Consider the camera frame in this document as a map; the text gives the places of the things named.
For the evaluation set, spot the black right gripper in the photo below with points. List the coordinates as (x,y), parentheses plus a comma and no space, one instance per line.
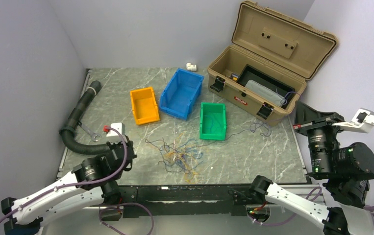
(307,118)

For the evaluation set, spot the silver wrench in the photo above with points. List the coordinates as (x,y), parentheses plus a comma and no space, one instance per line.
(95,137)

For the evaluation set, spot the green plastic bin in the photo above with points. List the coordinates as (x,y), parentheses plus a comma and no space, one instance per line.
(213,123)

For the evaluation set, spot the black tool box tray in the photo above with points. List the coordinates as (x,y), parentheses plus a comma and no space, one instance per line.
(251,73)

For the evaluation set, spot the white pipe elbow fitting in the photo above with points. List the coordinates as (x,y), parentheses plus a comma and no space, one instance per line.
(191,67)

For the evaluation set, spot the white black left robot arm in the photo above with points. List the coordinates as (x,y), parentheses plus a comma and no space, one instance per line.
(92,182)

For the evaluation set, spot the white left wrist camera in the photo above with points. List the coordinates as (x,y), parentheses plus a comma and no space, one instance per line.
(113,132)

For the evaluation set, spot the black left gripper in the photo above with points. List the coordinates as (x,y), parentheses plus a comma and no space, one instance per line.
(112,145)

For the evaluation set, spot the orange plastic bin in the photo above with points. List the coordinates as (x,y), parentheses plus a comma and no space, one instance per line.
(144,106)

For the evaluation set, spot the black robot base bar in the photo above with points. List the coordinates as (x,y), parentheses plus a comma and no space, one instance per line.
(232,199)

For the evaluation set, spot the grey plastic case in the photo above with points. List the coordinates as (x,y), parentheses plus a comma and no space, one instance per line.
(266,93)

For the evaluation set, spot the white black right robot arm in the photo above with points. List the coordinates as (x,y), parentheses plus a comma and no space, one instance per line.
(346,171)

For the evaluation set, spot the blue plastic bin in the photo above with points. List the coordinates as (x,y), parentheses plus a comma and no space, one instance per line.
(180,94)

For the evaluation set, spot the tan tool box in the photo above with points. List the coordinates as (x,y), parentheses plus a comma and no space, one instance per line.
(278,45)

